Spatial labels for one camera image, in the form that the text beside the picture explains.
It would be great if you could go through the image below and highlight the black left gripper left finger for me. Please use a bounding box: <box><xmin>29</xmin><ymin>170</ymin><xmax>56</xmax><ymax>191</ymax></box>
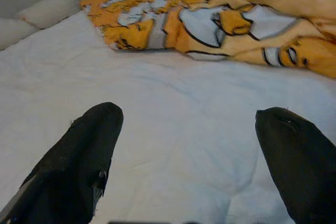
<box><xmin>0</xmin><ymin>102</ymin><xmax>124</xmax><ymax>224</ymax></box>

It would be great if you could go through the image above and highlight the pale yellow cartoon blanket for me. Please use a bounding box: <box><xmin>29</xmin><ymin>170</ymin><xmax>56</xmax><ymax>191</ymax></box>
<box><xmin>178</xmin><ymin>0</ymin><xmax>336</xmax><ymax>79</ymax></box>

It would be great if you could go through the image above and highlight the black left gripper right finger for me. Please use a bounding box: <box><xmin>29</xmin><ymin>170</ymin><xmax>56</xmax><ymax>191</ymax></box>
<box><xmin>255</xmin><ymin>106</ymin><xmax>336</xmax><ymax>224</ymax></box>

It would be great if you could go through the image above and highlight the white quilted mattress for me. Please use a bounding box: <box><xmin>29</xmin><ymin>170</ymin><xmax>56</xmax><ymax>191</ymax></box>
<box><xmin>0</xmin><ymin>10</ymin><xmax>336</xmax><ymax>224</ymax></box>

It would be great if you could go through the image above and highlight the cream bolster pillow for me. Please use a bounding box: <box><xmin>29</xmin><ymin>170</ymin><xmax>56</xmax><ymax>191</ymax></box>
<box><xmin>0</xmin><ymin>0</ymin><xmax>81</xmax><ymax>51</ymax></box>

